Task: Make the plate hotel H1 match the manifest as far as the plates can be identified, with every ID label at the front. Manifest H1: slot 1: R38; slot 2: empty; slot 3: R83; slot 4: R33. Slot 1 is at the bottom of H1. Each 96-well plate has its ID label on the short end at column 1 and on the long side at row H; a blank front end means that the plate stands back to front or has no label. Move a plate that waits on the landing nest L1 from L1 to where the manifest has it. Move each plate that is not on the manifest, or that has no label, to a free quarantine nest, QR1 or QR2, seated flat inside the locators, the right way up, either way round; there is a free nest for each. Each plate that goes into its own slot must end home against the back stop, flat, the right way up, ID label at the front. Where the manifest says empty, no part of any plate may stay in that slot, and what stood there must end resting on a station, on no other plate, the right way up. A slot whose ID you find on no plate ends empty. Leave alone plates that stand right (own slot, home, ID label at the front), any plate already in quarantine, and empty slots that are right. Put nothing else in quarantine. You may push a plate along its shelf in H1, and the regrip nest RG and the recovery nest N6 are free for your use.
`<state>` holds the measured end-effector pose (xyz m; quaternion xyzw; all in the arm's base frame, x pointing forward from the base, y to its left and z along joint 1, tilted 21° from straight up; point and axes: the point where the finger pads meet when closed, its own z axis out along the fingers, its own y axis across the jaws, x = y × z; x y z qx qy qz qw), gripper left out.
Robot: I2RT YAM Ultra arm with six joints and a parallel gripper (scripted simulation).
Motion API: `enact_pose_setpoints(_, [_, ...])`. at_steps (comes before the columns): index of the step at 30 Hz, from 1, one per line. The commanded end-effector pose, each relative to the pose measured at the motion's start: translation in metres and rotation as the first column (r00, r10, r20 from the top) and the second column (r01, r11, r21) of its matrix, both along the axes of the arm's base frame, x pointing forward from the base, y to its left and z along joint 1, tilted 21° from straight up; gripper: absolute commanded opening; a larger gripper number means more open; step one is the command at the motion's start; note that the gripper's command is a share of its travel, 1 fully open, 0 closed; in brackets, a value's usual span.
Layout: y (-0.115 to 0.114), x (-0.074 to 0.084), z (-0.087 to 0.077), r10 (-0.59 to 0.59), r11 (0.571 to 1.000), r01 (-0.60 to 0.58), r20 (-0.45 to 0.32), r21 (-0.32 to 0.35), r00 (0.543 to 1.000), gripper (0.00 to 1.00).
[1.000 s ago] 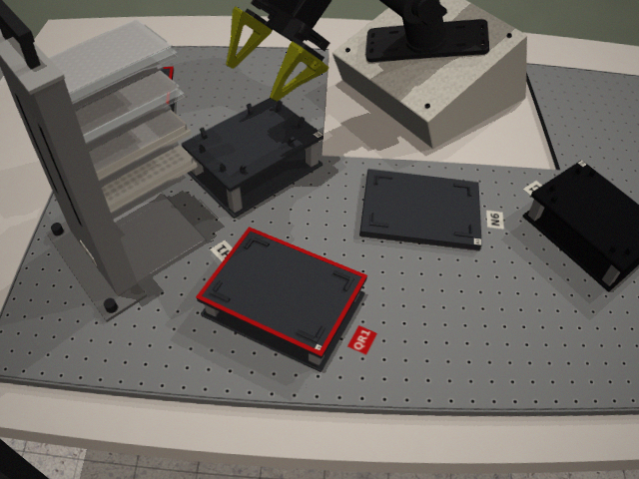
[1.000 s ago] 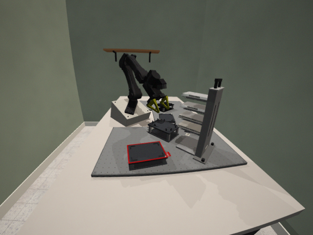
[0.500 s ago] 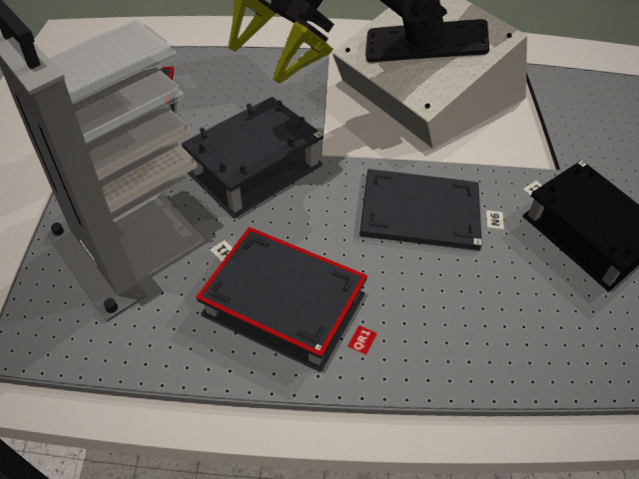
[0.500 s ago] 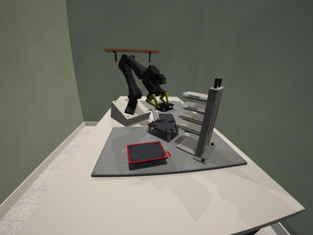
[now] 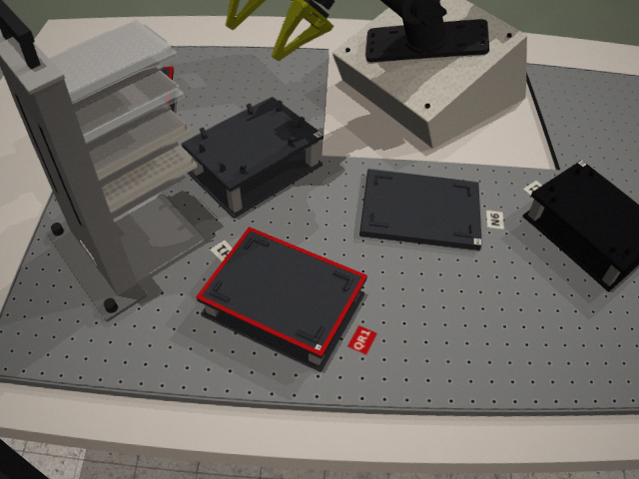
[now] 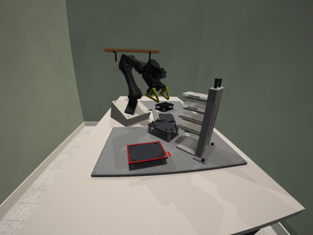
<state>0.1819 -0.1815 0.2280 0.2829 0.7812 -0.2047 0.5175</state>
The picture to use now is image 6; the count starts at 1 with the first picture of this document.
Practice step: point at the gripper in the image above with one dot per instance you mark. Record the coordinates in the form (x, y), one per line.
(156, 87)

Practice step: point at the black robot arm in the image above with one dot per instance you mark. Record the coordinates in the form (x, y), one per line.
(151, 72)

